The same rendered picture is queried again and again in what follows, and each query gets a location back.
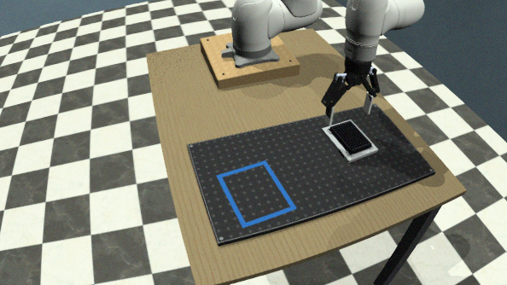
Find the blue tape outline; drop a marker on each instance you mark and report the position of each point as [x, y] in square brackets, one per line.
[233, 204]

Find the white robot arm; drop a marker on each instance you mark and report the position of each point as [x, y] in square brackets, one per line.
[255, 22]

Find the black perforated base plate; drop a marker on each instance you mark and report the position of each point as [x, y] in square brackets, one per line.
[316, 177]

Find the black well plate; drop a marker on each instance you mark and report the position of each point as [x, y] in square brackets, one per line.
[352, 137]

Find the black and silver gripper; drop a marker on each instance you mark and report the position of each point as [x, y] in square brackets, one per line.
[354, 71]

